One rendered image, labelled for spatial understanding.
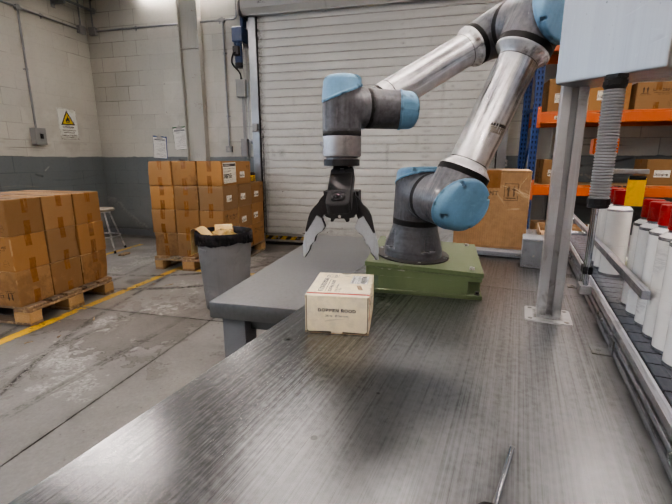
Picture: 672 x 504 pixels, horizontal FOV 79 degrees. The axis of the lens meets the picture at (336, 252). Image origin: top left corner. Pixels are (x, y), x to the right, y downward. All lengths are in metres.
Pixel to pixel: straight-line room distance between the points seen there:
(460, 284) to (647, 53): 0.55
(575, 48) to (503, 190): 0.73
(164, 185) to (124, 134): 2.56
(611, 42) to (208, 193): 3.91
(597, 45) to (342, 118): 0.43
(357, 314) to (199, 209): 3.80
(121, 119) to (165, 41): 1.33
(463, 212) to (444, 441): 0.51
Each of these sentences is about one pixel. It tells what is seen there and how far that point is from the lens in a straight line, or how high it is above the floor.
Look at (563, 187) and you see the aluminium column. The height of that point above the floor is 1.10.
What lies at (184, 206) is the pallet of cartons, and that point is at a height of 0.68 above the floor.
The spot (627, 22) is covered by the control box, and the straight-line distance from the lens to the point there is 0.84.
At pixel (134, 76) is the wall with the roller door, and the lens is 7.01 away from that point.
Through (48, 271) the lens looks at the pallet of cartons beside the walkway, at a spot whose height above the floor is 0.34.
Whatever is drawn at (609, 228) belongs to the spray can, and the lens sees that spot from 1.17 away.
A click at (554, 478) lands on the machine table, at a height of 0.83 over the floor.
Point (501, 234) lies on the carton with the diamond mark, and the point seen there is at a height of 0.90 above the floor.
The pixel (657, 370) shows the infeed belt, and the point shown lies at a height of 0.88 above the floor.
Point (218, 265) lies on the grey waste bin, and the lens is 3.16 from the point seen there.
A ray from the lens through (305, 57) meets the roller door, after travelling 5.65.
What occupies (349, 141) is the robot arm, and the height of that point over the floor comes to 1.19.
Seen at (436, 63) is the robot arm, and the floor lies 1.37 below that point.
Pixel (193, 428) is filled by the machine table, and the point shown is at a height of 0.83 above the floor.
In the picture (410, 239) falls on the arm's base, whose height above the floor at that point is 0.96.
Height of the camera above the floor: 1.15
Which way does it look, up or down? 13 degrees down
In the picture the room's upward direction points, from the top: straight up
